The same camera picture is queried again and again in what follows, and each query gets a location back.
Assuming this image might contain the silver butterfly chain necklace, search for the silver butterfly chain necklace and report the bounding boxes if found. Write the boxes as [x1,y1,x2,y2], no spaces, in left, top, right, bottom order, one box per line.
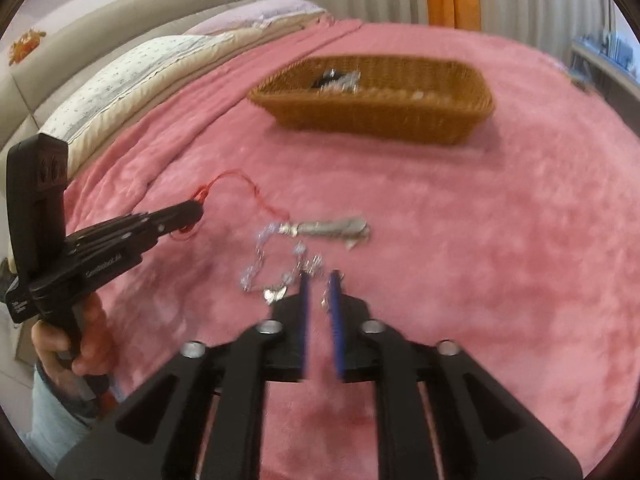
[239,220,326,307]

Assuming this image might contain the silver hair clip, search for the silver hair clip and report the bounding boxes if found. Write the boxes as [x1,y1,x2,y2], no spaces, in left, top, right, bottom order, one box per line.
[280,216,372,250]

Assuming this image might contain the brown wicker basket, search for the brown wicker basket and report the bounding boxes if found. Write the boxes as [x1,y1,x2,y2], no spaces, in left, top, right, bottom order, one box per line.
[247,55,496,146]

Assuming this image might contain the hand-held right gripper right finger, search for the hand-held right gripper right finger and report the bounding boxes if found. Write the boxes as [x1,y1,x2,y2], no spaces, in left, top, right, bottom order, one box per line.
[326,270,585,480]

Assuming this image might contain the red string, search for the red string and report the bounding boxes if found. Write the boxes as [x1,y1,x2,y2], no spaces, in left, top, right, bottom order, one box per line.
[170,171,291,238]

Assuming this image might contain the person's left forearm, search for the person's left forearm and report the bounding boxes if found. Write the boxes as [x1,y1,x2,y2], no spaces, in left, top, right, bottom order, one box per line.
[30,360,101,461]

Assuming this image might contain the beige padded headboard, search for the beige padded headboard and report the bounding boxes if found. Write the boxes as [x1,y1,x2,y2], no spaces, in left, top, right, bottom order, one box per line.
[0,0,251,161]

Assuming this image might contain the clear crystal bead bracelet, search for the clear crystal bead bracelet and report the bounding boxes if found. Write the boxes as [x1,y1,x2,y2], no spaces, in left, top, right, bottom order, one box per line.
[327,71,362,95]

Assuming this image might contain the white desk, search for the white desk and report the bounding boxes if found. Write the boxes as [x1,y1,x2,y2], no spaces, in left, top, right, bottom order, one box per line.
[570,40,640,91]

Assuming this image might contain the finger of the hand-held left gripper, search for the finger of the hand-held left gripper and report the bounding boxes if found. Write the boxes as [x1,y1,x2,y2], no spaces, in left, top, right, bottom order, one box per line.
[69,199,205,252]
[75,231,174,267]

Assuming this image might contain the orange plush toy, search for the orange plush toy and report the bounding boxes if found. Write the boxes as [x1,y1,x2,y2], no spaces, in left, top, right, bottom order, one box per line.
[7,27,48,67]

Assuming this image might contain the purple pillow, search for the purple pillow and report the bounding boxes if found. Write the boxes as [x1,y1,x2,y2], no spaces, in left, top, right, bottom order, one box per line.
[185,0,328,36]

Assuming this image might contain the white floral pillow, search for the white floral pillow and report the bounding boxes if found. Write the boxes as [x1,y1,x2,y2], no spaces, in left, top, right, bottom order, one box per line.
[37,34,236,143]

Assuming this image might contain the person's left hand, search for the person's left hand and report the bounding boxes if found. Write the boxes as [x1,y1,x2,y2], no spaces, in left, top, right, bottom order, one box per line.
[31,292,113,378]

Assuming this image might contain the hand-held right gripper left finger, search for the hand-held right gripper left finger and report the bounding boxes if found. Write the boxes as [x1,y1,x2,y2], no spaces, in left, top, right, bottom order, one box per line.
[55,270,312,480]

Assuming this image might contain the beige folded quilt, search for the beige folded quilt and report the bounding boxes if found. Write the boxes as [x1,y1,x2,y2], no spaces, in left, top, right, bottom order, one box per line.
[65,17,336,176]

